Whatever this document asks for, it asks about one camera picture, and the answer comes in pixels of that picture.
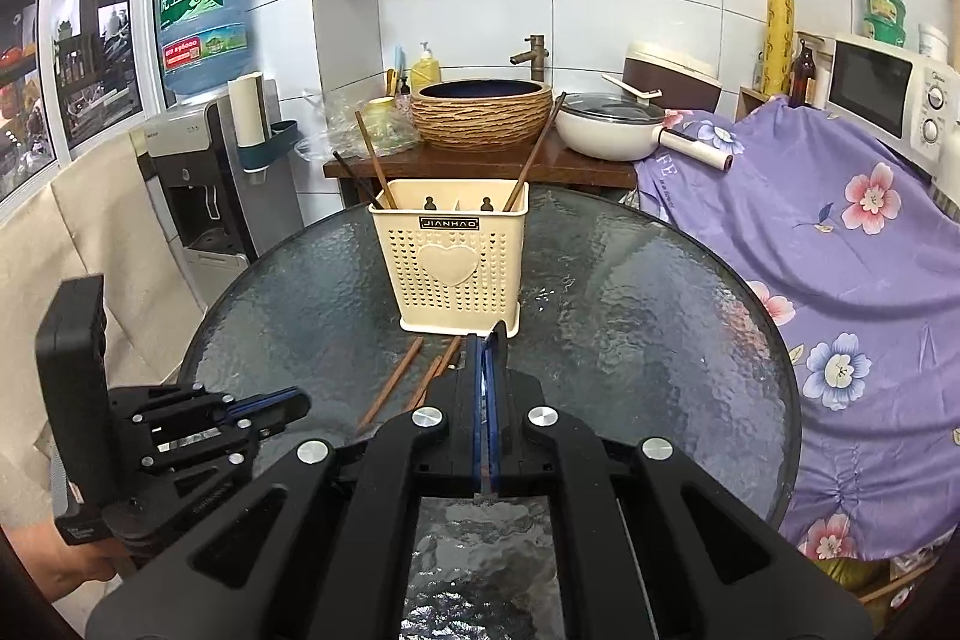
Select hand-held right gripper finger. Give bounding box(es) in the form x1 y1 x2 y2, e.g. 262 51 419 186
86 332 487 640
486 321 875 640

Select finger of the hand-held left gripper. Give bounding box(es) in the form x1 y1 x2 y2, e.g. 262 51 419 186
137 419 292 477
107 383 313 432

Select cream plastic utensil holder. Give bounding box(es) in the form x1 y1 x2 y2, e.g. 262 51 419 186
367 179 531 337

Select person's left hand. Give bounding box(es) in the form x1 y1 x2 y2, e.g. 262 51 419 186
7 524 125 603

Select grey water dispenser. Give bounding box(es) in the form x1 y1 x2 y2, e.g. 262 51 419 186
135 94 301 277

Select dark wooden washstand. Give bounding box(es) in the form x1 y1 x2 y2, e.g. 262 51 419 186
322 122 638 210

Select green cup holder tray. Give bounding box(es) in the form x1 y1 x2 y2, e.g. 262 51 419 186
238 119 305 172

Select woven wash basin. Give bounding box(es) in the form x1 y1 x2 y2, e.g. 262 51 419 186
409 79 554 152

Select white pan with glass lid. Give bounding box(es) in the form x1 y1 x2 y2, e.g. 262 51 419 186
553 92 734 175

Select clear plastic bags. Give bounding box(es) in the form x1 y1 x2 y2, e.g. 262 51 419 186
296 89 421 165

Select white paper cup tube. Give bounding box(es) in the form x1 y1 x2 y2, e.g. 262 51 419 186
227 72 265 150

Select sliding glass window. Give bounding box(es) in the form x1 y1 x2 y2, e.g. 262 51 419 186
0 0 170 214

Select yellow soap pump bottle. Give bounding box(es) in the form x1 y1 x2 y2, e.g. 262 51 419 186
409 41 443 95

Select white rice paddle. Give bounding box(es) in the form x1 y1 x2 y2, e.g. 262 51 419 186
600 74 665 105

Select bronze faucet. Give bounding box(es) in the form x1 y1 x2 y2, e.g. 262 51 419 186
510 35 550 82

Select purple floral cloth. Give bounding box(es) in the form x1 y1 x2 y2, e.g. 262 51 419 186
636 94 960 562

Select brown and white rice cooker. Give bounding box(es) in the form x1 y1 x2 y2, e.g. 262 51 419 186
622 40 725 112

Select blue water jug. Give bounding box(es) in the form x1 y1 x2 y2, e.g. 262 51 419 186
156 0 250 103

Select wooden storage rack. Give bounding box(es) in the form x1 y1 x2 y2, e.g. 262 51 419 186
735 31 837 120

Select brown glass bottle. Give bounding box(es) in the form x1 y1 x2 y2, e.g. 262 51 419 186
789 38 817 109

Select yellow cling film roll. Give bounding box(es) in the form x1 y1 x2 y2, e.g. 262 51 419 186
763 0 796 95

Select white microwave oven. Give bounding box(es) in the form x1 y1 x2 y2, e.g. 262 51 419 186
825 32 960 161

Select white plastic tub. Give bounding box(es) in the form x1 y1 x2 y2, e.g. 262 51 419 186
916 23 952 62

